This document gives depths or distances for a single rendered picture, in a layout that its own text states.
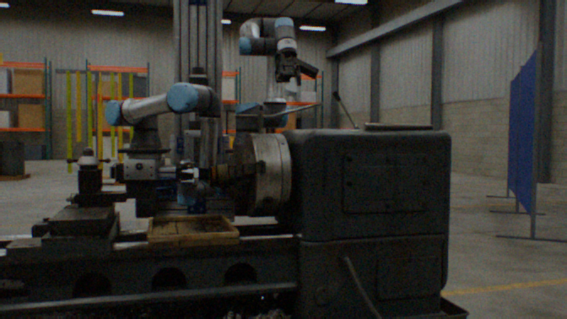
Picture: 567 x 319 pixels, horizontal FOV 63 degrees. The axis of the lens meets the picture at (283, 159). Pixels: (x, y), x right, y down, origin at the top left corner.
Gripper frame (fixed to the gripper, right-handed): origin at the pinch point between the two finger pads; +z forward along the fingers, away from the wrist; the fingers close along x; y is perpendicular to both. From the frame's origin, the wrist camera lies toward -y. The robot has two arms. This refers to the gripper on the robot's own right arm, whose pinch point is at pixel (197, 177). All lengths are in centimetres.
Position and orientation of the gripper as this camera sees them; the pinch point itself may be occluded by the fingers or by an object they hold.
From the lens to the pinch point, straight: 169.0
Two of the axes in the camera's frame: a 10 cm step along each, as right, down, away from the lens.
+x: 0.6, -9.9, -0.8
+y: -9.7, -0.3, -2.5
